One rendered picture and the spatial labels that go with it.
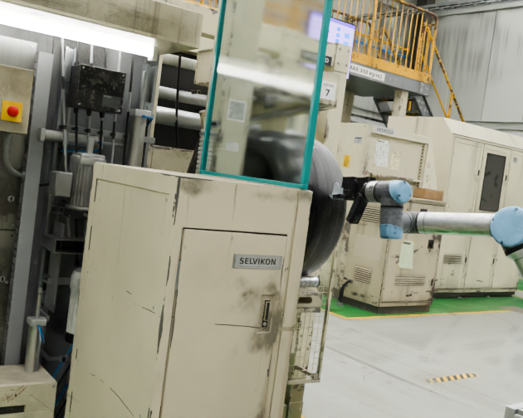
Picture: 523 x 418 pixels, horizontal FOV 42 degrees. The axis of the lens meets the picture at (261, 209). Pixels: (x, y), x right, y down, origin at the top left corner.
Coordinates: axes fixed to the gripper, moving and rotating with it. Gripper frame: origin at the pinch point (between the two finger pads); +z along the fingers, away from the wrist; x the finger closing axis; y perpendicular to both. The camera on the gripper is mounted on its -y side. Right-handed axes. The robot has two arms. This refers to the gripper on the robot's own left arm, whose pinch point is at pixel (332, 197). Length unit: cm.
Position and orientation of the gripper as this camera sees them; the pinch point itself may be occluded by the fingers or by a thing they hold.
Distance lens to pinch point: 247.7
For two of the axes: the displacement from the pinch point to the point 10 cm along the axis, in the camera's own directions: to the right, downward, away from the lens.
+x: -8.2, -0.8, -5.7
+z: -5.7, -0.2, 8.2
